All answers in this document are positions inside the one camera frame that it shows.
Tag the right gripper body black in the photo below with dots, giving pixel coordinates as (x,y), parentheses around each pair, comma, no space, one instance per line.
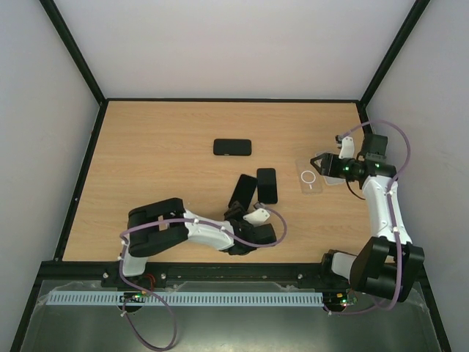
(330,165)

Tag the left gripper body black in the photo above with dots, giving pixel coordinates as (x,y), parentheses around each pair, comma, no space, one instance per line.
(235,213)

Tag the clear phone case with ring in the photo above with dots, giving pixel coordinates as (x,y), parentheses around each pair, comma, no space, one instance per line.
(309,179)

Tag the black smartphone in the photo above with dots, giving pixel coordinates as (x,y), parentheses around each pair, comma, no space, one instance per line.
(267,192)

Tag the black phone case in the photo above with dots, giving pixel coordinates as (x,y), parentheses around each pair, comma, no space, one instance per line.
(232,147)

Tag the white phone case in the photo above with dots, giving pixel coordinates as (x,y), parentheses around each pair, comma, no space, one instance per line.
(330,181)

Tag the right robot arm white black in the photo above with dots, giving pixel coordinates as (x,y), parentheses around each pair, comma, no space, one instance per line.
(388,264)

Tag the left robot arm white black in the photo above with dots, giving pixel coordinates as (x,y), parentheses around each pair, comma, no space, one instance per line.
(160,226)

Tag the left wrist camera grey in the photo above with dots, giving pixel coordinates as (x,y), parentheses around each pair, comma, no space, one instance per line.
(257,217)

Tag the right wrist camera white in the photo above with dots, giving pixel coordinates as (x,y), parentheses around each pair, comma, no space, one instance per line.
(346,146)

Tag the black mounting rail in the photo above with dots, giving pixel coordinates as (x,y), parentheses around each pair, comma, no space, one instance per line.
(303,276)

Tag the light blue slotted cable duct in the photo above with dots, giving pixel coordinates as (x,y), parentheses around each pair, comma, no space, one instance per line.
(185,299)

